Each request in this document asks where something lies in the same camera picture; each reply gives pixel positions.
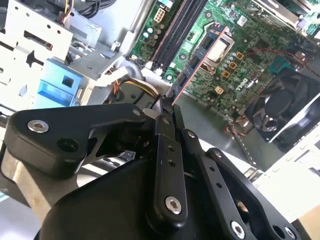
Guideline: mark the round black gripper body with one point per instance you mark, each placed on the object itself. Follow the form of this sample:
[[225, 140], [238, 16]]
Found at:
[[112, 212]]

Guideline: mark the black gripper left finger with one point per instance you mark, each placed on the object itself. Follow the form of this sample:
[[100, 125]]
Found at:
[[75, 117]]

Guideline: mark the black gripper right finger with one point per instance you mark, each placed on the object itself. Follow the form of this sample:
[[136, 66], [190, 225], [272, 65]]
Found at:
[[215, 177]]

